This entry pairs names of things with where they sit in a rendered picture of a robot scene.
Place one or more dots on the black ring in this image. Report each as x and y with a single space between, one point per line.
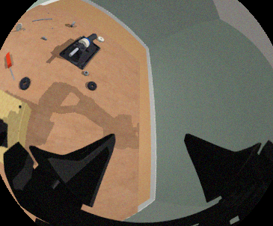
93 85

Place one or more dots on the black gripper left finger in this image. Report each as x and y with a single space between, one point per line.
81 171

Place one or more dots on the black round disc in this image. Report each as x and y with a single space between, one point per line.
23 83

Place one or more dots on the red-handled screwdriver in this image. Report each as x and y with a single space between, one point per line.
9 63

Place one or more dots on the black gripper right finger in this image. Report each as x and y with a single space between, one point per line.
216 167

